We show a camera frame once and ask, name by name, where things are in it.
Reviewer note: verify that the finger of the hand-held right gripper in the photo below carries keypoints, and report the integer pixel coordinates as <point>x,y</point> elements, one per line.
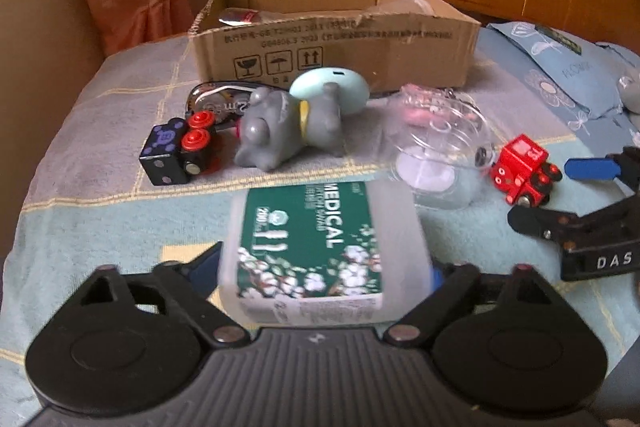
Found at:
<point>535,219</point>
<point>592,169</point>

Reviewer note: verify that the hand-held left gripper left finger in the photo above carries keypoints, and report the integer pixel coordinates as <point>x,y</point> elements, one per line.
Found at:
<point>205,268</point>

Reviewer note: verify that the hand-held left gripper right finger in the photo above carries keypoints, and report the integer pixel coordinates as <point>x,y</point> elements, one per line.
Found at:
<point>438,279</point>

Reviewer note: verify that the red toy train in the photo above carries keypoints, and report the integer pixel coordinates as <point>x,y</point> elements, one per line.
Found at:
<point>520,167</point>

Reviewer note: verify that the white cotton swab box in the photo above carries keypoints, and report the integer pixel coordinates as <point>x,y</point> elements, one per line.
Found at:
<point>310,247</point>

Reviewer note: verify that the clear plastic cup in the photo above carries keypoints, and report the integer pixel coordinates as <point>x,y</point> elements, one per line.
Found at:
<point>435,167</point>

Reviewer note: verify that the black toy block red buttons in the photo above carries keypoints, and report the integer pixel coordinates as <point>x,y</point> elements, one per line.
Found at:
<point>165,157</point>

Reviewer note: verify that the grey elephant toy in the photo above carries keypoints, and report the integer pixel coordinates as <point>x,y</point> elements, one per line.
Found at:
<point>280,132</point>

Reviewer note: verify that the clear black correction tape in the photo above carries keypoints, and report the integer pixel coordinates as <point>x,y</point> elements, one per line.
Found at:
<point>220,99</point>

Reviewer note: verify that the mint egg-shaped case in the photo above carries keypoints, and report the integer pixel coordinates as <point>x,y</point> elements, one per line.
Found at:
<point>350,89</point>

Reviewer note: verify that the cardboard box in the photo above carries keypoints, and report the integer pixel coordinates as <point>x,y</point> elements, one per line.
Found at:
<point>380,52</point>

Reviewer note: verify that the light blue floral pillow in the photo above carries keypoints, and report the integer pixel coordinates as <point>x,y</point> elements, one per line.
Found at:
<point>565,62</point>

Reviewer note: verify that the checked blanket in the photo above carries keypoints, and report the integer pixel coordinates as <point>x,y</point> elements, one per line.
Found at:
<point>100,187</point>

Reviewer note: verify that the clear pink plastic trinket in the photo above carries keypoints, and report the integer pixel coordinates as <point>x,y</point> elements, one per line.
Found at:
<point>420,109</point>

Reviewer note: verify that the red label jar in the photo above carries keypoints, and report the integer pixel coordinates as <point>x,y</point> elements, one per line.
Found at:
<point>245,16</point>

